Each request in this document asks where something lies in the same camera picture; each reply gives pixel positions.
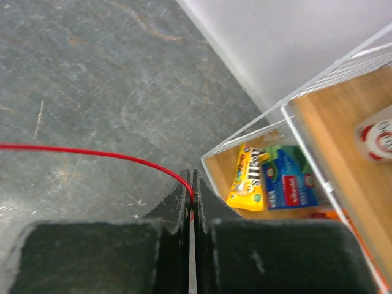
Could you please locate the yellow candy bag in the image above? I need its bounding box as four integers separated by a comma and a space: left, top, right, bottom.
226, 143, 270, 212

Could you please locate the blue green snack box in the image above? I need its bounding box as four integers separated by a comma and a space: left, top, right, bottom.
262, 145, 319, 210

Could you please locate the white paper cup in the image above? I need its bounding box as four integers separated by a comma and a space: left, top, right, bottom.
355, 109, 391, 162

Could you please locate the white wire wooden shelf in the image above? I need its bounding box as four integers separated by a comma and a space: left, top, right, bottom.
202, 26, 391, 293

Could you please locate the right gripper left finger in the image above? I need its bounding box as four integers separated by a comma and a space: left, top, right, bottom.
1, 169, 189, 293

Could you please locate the red wire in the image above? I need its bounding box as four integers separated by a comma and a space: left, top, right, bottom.
0, 143, 195, 221

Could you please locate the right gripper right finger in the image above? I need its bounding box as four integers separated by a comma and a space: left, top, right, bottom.
193, 171, 379, 293

